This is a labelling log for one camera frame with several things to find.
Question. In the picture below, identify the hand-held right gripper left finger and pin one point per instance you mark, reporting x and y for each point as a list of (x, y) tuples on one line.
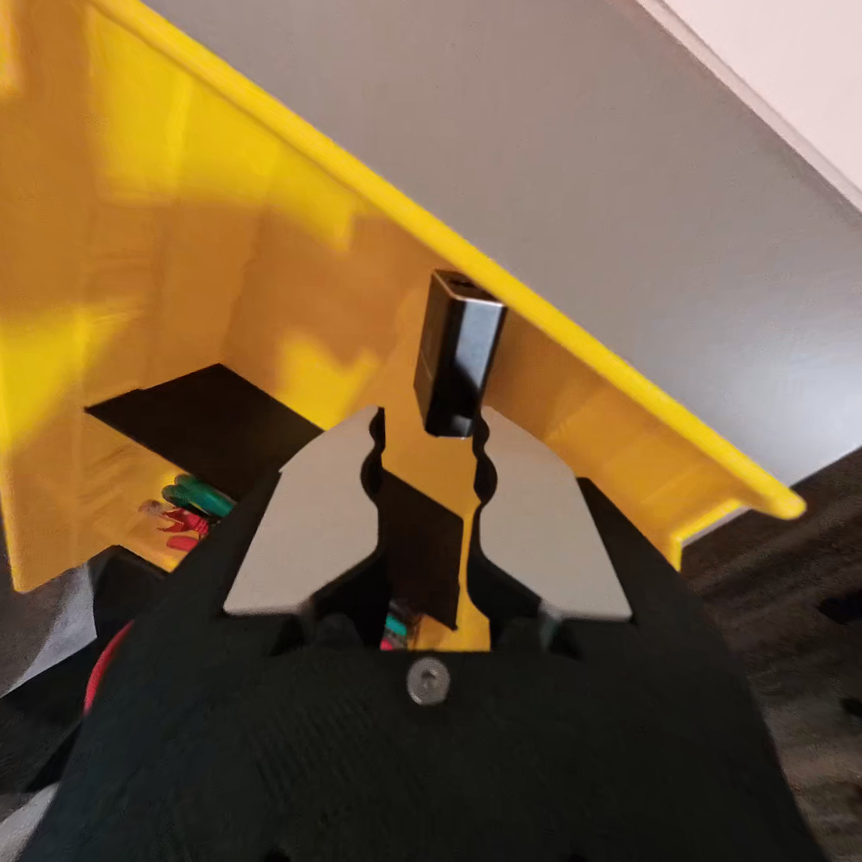
[(310, 532)]

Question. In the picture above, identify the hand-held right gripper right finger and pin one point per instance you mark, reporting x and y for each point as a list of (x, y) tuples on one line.
[(545, 539)]

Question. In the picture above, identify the black network adapter box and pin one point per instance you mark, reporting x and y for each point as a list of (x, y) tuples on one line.
[(458, 357)]

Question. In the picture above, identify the yellow plastic bin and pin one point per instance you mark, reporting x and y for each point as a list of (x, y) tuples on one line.
[(202, 269)]

